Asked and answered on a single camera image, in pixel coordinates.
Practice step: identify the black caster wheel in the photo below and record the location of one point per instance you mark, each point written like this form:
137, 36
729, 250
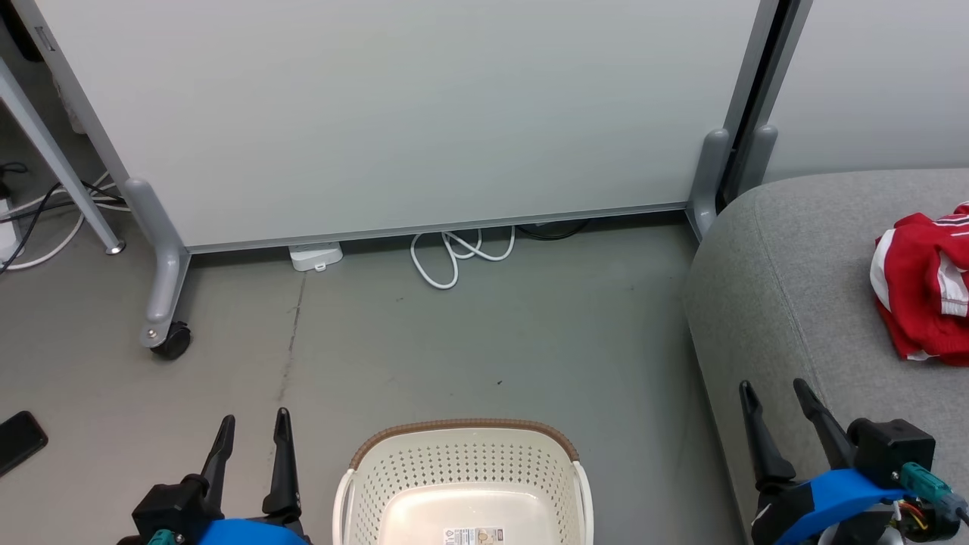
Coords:
176, 342

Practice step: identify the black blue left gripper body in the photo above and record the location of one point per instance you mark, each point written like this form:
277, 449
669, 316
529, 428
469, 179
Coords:
182, 511

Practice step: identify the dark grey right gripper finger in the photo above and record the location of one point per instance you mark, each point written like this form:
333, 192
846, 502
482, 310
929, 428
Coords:
764, 446
825, 424

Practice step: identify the grey fabric sofa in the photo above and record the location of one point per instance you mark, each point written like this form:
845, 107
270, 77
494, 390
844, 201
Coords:
795, 288

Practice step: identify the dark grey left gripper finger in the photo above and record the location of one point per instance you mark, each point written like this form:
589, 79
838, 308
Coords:
284, 469
221, 454

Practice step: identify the narrow white partition panel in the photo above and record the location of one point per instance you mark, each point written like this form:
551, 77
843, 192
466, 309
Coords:
870, 83

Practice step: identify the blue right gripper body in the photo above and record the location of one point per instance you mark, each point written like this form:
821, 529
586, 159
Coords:
825, 499

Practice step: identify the red garment with white stripes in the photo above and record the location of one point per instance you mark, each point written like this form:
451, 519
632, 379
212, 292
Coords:
920, 303

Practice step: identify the grey metal table leg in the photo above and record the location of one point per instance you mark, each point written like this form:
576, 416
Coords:
45, 144

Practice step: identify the white basket label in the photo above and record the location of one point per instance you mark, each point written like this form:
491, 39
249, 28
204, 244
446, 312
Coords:
473, 537

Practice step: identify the black camera box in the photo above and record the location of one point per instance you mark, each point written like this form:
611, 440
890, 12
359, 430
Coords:
893, 446

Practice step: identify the cream perforated laundry basket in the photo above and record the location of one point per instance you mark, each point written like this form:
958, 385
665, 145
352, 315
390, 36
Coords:
462, 462

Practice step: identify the large white partition panel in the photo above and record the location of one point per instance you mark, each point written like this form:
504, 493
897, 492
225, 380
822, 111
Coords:
394, 113

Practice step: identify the grey partition leg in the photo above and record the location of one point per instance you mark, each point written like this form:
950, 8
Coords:
710, 174
758, 155
163, 257

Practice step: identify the black smartphone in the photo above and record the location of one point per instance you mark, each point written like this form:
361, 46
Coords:
19, 443

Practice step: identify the white box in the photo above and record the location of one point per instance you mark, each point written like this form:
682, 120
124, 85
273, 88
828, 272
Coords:
7, 231

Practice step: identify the white power strip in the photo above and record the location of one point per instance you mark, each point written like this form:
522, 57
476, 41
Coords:
314, 256

